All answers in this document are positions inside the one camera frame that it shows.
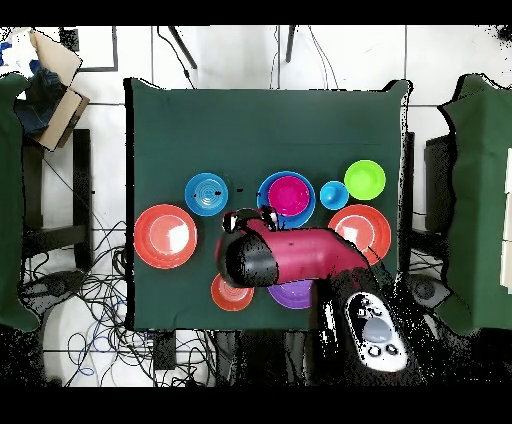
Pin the pink bowl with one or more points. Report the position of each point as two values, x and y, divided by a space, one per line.
288 196

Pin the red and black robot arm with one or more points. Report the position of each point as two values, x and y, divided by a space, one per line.
308 252

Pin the large blue bowl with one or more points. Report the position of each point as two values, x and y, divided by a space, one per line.
262 196

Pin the small blue bowl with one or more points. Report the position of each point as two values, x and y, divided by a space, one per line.
206 194

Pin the blue cup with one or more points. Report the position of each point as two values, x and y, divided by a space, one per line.
334 195

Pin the dark green tablecloth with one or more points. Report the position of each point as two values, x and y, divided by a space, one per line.
260 132

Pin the small orange bowl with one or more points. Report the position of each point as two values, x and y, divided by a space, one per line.
230 298

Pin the purple bowl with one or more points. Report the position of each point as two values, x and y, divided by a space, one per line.
292 296

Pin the large orange bowl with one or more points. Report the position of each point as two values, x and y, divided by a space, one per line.
372 224
165 236

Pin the green bowl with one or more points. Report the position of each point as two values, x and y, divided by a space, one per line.
364 179

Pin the black box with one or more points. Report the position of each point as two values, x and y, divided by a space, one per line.
164 350

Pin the black tripod leg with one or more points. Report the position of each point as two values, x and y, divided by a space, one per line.
183 48
290 44

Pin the black stool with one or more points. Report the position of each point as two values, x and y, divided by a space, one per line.
82 180

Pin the black stand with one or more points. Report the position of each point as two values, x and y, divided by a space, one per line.
438 180

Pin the cardboard box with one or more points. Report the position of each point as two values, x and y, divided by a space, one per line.
62 116

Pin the green cloth covered table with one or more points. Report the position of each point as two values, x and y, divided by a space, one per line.
10 200
476 200

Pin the blue cloth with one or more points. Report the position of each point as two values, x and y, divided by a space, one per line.
40 100

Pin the grey pedestal foot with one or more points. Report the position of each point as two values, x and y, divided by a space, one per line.
52 290
432 292

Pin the dark grey frame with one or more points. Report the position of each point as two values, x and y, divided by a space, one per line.
115 52

